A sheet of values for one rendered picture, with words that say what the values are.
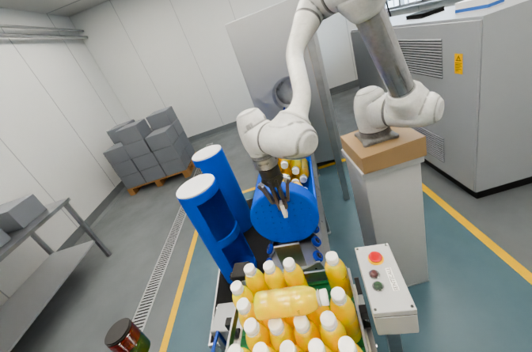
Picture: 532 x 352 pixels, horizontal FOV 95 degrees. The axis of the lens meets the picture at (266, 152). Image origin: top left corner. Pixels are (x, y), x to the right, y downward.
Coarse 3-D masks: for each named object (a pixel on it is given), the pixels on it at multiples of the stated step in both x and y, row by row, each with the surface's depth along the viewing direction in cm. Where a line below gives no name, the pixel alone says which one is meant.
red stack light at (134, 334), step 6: (132, 324) 61; (132, 330) 60; (138, 330) 62; (126, 336) 59; (132, 336) 60; (138, 336) 61; (120, 342) 58; (126, 342) 58; (132, 342) 60; (114, 348) 57; (120, 348) 58; (126, 348) 59; (132, 348) 59
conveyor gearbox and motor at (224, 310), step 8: (224, 304) 102; (232, 304) 100; (216, 312) 99; (224, 312) 98; (232, 312) 97; (216, 320) 96; (224, 320) 95; (216, 328) 94; (224, 328) 93; (224, 336) 93
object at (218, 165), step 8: (208, 160) 207; (216, 160) 211; (224, 160) 218; (200, 168) 212; (208, 168) 210; (216, 168) 212; (224, 168) 217; (216, 176) 214; (224, 176) 218; (232, 176) 226; (224, 184) 219; (232, 184) 225; (224, 192) 222; (232, 192) 226; (240, 192) 235; (232, 200) 227; (240, 200) 233; (232, 208) 230; (240, 208) 234; (248, 208) 245; (240, 216) 235; (248, 216) 242; (240, 224) 238; (248, 224) 243
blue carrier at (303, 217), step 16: (256, 192) 104; (304, 192) 96; (256, 208) 99; (272, 208) 98; (288, 208) 97; (304, 208) 97; (256, 224) 103; (272, 224) 102; (288, 224) 101; (304, 224) 100; (272, 240) 107; (288, 240) 106
